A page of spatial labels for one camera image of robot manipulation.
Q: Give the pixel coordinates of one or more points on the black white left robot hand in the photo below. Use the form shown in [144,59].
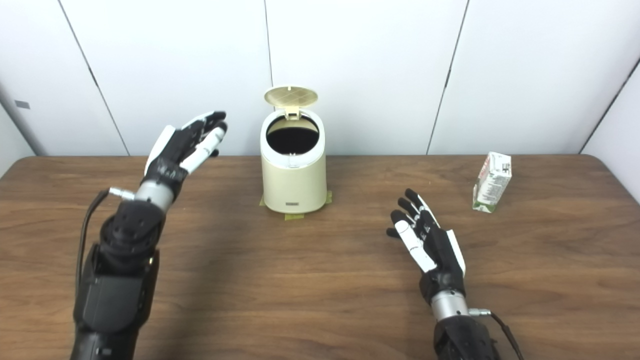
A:
[172,152]

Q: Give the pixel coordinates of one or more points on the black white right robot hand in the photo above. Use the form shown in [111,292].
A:
[442,255]

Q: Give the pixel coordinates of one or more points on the cream-colored bin body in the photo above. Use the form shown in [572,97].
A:
[293,185]

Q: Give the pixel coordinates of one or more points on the white green milk carton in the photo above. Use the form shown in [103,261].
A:
[492,182]

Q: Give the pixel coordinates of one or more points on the cream round bin lid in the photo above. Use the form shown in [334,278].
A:
[291,96]

